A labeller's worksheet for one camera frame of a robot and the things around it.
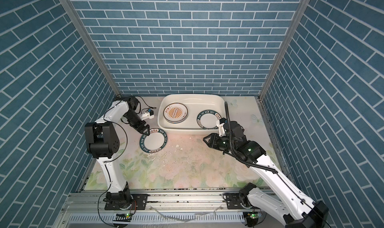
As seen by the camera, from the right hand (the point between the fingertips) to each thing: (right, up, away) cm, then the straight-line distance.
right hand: (203, 138), depth 71 cm
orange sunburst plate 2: (-17, +5, +31) cm, 36 cm away
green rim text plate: (-31, -8, +27) cm, 42 cm away
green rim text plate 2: (+4, +7, +36) cm, 37 cm away
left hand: (-37, +1, +21) cm, 42 cm away
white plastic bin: (-5, +18, +45) cm, 49 cm away
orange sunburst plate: (-19, +12, +37) cm, 44 cm away
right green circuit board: (+25, -37, 0) cm, 45 cm away
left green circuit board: (-38, -39, +1) cm, 54 cm away
